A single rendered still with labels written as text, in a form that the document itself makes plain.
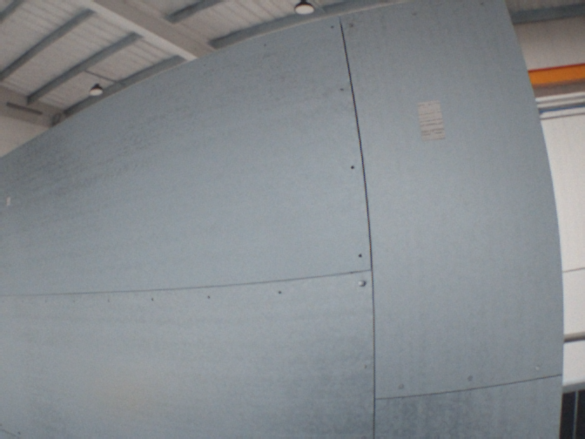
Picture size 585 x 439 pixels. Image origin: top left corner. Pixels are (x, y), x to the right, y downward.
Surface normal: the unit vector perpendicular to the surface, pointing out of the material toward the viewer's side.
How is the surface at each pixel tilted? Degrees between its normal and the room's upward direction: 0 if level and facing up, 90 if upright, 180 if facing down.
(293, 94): 90
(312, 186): 90
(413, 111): 90
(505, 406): 90
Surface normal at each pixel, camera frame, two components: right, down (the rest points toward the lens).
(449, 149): -0.50, -0.11
